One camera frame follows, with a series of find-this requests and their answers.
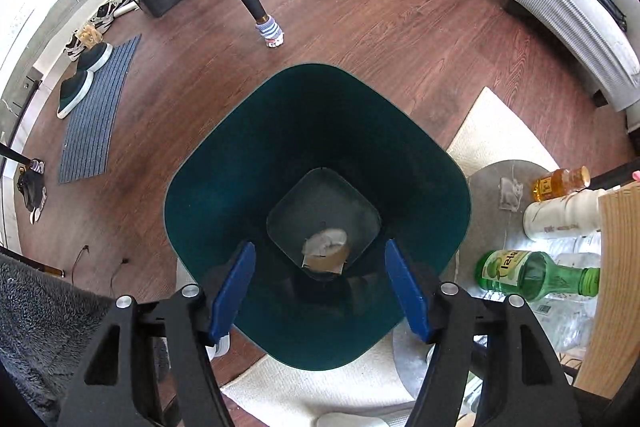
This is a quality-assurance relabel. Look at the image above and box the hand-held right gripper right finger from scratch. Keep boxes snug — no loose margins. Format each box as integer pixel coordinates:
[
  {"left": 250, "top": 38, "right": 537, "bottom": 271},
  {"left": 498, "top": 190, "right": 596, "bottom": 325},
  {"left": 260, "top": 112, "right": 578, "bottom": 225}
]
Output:
[{"left": 384, "top": 238, "right": 583, "bottom": 427}]

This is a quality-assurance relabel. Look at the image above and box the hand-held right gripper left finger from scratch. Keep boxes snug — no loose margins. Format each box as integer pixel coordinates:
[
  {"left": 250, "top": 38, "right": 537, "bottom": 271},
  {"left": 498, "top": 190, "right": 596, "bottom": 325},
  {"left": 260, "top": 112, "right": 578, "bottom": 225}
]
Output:
[{"left": 59, "top": 241, "right": 257, "bottom": 427}]

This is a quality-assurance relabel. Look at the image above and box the paper cup trash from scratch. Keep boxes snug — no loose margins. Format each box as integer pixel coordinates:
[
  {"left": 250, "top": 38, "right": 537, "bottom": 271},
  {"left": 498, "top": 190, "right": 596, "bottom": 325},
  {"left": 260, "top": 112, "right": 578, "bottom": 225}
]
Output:
[{"left": 301, "top": 247, "right": 351, "bottom": 275}]

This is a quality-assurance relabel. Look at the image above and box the green glass bottle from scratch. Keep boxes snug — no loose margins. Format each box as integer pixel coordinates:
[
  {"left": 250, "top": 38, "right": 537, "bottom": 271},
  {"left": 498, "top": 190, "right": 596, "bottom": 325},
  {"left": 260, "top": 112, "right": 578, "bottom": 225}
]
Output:
[{"left": 474, "top": 249, "right": 601, "bottom": 308}]

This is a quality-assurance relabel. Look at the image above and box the white tissue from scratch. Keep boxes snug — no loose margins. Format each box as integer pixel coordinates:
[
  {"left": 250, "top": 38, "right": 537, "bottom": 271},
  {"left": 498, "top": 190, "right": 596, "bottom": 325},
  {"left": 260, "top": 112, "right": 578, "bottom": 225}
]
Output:
[{"left": 302, "top": 228, "right": 349, "bottom": 256}]

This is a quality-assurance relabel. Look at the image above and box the dark green trash bin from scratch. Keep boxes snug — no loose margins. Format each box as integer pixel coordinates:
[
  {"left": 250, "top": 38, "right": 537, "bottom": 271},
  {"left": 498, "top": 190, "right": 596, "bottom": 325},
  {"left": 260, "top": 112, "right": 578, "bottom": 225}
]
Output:
[{"left": 164, "top": 63, "right": 472, "bottom": 370}]

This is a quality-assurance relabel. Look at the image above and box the small white wrapper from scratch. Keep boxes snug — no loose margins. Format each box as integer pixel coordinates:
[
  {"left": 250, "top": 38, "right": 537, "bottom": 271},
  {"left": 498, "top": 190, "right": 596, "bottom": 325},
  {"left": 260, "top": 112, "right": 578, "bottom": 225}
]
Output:
[{"left": 497, "top": 177, "right": 523, "bottom": 212}]

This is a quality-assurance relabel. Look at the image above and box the white plastic bottle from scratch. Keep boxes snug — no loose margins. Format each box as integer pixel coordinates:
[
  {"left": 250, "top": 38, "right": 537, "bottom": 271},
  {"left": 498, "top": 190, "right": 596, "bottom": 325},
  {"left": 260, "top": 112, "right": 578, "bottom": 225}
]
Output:
[{"left": 523, "top": 188, "right": 608, "bottom": 242}]

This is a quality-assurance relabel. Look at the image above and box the amber plastic bottle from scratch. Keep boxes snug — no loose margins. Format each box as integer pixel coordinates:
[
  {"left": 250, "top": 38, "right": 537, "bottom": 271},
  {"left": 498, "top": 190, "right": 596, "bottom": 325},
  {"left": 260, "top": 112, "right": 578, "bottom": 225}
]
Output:
[{"left": 531, "top": 166, "right": 592, "bottom": 202}]

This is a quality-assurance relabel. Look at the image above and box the grey fuzzy rug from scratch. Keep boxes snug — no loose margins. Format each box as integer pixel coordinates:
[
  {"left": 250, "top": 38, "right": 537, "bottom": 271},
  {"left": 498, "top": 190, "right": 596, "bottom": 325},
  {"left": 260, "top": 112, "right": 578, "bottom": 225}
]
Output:
[{"left": 0, "top": 252, "right": 171, "bottom": 425}]

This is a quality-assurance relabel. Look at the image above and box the light wooden board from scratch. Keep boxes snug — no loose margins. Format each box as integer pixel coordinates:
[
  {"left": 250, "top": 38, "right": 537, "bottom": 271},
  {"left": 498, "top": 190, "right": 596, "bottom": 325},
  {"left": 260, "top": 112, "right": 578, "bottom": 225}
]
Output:
[{"left": 575, "top": 184, "right": 640, "bottom": 400}]

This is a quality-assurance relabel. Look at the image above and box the grey striped door mat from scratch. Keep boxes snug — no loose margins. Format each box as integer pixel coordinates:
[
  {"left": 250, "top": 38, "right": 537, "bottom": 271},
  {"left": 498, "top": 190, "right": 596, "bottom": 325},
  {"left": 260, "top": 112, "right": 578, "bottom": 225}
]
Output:
[{"left": 58, "top": 34, "right": 142, "bottom": 184}]

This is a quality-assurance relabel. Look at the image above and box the black cloth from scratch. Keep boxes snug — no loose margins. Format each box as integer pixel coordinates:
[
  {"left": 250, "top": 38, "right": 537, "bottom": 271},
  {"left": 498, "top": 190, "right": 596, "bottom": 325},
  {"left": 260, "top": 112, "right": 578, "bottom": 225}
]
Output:
[{"left": 16, "top": 167, "right": 48, "bottom": 225}]

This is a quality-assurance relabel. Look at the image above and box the dark green shoe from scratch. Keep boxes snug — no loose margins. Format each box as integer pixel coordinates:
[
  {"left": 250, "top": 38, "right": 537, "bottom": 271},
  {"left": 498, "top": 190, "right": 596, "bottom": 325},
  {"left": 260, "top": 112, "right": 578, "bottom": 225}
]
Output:
[
  {"left": 56, "top": 69, "right": 95, "bottom": 120},
  {"left": 76, "top": 42, "right": 114, "bottom": 72}
]

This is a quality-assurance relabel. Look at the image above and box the white sneaker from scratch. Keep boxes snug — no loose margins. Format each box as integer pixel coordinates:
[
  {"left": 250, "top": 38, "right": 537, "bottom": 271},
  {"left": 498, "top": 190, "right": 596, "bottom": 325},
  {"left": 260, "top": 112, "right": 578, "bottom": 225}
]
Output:
[
  {"left": 64, "top": 24, "right": 106, "bottom": 60},
  {"left": 92, "top": 0, "right": 141, "bottom": 32}
]

